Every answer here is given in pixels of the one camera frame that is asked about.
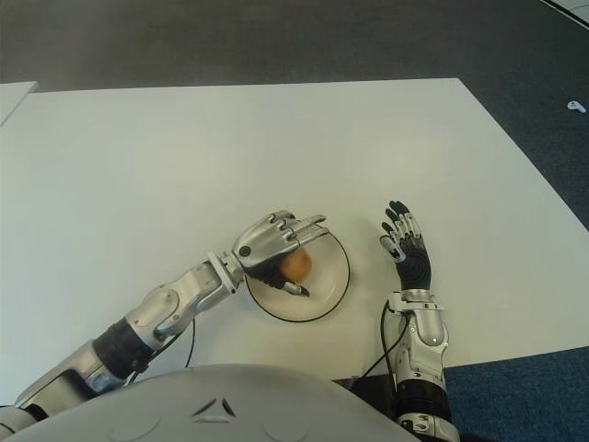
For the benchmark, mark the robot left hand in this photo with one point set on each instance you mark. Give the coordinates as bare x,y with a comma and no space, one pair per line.
262,244

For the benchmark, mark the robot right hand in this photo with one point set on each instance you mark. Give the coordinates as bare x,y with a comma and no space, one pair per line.
414,267

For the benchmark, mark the red yellow apple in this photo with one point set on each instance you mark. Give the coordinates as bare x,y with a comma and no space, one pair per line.
296,266

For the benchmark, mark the robot right arm silver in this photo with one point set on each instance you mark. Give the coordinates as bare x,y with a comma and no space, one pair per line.
428,331

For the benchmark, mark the robot left arm silver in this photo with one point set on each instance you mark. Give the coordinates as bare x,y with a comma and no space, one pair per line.
175,299

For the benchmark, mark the white plate black rim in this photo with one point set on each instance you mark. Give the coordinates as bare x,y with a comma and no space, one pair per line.
326,276

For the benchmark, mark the grey robot torso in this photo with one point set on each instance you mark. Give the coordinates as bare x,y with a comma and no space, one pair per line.
230,405

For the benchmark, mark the white handheld controller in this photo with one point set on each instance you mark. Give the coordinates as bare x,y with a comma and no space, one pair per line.
576,107

